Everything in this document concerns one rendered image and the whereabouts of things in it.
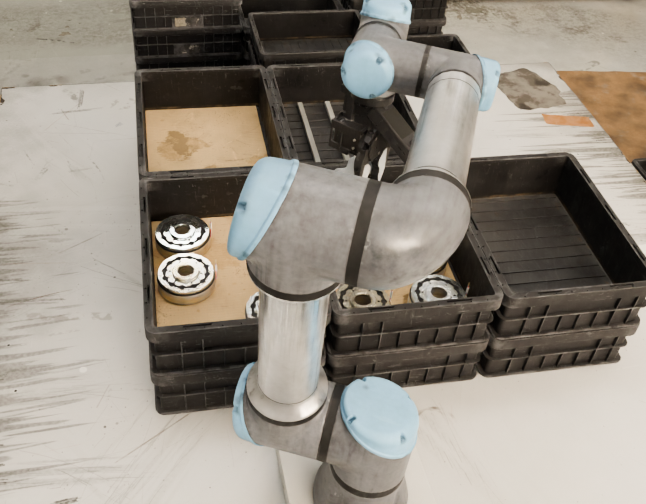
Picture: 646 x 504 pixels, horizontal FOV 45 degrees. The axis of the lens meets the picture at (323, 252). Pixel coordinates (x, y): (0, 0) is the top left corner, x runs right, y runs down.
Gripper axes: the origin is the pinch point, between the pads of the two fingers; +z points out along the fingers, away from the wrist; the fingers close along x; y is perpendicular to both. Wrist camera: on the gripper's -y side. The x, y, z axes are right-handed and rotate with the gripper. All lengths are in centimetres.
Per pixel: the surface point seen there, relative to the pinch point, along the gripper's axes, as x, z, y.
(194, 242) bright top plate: 16.5, 15.0, 25.8
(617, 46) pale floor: -306, 81, 18
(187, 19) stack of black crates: -102, 42, 131
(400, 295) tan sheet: 1.5, 17.0, -11.1
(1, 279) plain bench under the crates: 35, 32, 61
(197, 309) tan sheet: 26.9, 18.6, 16.1
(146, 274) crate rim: 33.5, 9.0, 21.6
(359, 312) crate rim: 18.9, 8.1, -11.3
